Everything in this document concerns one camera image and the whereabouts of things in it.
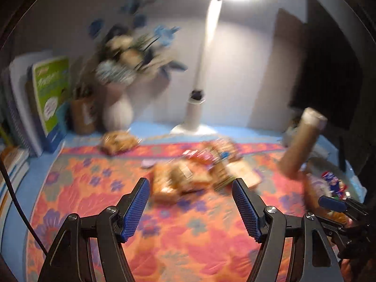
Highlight white desk lamp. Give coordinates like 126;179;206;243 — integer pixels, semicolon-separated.
170;0;274;136

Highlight black cable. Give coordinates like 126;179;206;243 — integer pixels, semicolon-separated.
0;155;48;255

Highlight floral printed tablecloth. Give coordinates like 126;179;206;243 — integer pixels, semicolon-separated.
25;141;349;282

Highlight golden thermos bottle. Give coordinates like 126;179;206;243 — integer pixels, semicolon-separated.
278;107;328;180

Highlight green cover book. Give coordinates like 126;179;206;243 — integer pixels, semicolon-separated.
32;56;73;148

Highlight cream yellow snack packet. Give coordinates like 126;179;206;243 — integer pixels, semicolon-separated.
227;161;262;190

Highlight blue biscuit packet red edges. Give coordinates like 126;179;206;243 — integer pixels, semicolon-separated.
320;170;349;199

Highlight stack of books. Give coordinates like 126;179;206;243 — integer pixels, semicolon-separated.
0;51;45;213

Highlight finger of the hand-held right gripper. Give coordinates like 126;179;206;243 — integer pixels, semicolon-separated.
318;195;366;214
317;216;349;236

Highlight white ribbed vase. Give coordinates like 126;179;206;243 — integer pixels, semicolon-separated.
103;84;135;133

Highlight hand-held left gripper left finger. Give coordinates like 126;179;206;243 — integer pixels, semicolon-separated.
38;178;151;282

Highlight cartoon print snack packet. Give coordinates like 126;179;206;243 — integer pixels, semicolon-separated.
204;141;245;170

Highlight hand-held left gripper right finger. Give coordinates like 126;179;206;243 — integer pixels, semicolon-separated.
231;178;341;282

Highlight red striped clear bread packet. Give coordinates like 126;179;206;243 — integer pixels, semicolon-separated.
302;173;351;224

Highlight brown pen holder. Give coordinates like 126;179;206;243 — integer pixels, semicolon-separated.
70;85;98;135

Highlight black monitor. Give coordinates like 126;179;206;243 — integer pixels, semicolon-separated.
289;0;362;130

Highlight clear packet of nut crackers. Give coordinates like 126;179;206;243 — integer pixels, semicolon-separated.
100;131;141;155

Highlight blue and cream artificial flowers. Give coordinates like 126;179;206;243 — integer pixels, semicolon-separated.
88;0;189;86

